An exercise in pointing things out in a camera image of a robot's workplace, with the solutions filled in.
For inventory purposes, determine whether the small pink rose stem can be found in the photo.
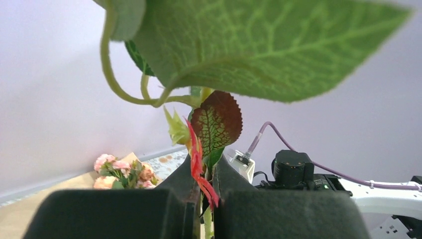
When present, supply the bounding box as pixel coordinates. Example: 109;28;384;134
93;154;159;189

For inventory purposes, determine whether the beige kraft wrapping paper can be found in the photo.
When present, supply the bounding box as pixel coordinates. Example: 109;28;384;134
0;152;162;239

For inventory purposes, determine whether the cream white rose stem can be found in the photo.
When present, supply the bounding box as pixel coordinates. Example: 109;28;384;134
92;0;415;239

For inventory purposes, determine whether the floral patterned table mat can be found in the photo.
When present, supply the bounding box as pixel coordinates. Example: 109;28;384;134
0;147;187;207

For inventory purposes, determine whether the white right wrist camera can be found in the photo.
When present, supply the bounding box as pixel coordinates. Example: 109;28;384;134
227;149;255;184

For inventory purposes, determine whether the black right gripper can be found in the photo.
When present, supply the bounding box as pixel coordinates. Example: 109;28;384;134
255;150;351;196

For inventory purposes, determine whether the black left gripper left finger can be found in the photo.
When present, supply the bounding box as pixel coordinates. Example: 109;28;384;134
24;157;200;239

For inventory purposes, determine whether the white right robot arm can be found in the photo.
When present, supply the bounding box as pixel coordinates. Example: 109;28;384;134
256;150;422;239

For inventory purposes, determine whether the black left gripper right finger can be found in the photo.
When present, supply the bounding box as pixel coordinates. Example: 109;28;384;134
213;158;369;239

